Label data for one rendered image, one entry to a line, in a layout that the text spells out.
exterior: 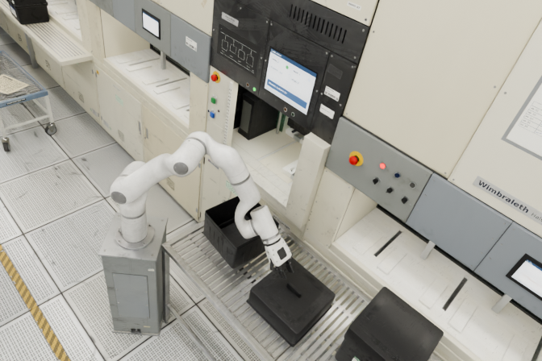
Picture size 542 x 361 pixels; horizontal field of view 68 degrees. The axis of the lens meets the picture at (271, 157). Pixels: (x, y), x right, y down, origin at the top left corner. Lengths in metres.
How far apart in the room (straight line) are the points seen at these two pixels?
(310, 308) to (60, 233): 2.03
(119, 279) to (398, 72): 1.67
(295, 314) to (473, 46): 1.25
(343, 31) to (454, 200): 0.76
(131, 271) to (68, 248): 1.05
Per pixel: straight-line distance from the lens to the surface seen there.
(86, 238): 3.22
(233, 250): 1.95
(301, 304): 1.88
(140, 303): 2.44
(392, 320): 1.80
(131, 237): 2.11
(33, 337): 2.87
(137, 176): 1.79
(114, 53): 3.61
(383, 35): 1.56
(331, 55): 1.69
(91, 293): 2.93
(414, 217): 1.73
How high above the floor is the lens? 2.43
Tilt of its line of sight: 38 degrees down
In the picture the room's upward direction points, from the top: 11 degrees clockwise
